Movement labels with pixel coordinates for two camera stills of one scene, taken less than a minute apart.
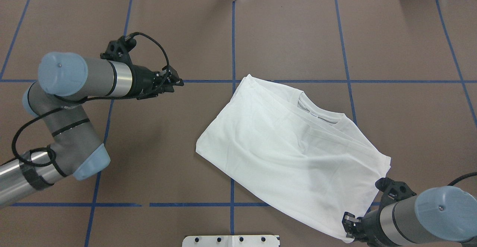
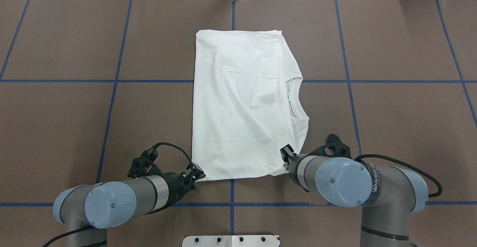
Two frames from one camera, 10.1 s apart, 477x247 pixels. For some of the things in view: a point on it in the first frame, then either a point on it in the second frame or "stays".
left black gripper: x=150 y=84 to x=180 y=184
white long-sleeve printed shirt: x=318 y=166 to x=248 y=117
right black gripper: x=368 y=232 to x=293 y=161
